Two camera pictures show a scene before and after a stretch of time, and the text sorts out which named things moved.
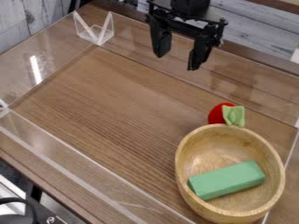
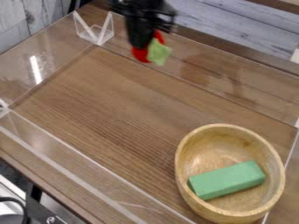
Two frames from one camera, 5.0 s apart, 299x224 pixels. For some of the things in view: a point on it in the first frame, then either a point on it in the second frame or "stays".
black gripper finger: x=161 y=37 to x=141 y=29
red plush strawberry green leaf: x=227 y=114 to x=157 y=53
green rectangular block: x=227 y=179 stays
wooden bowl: x=230 y=172 stays
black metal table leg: x=37 y=193 stays
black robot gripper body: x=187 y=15 to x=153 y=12
